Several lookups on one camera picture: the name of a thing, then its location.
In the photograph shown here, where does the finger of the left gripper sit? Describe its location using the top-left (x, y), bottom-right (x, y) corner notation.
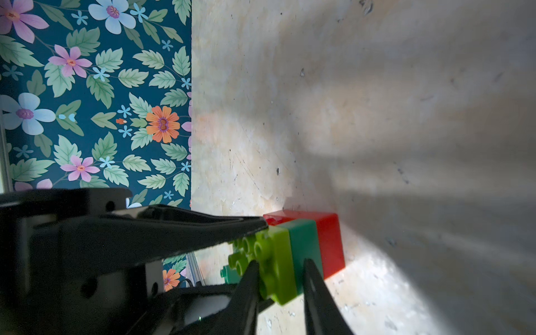
top-left (55, 205), bottom-right (268, 276)

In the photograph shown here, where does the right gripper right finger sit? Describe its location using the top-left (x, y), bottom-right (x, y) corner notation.
top-left (303, 259), bottom-right (353, 335)

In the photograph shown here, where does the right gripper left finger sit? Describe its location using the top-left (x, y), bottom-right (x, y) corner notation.
top-left (209, 261), bottom-right (260, 334)

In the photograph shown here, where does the lime green lego brick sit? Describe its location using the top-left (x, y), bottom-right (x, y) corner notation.
top-left (228, 226), bottom-right (298, 306)

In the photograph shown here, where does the small dark green lego brick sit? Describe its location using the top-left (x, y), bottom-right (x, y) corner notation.
top-left (220, 265), bottom-right (241, 284)

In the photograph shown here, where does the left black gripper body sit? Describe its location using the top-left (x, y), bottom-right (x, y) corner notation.
top-left (1, 188), bottom-right (234, 334)

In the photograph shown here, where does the red lego brick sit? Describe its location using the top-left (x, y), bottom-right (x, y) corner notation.
top-left (263, 209), bottom-right (346, 279)

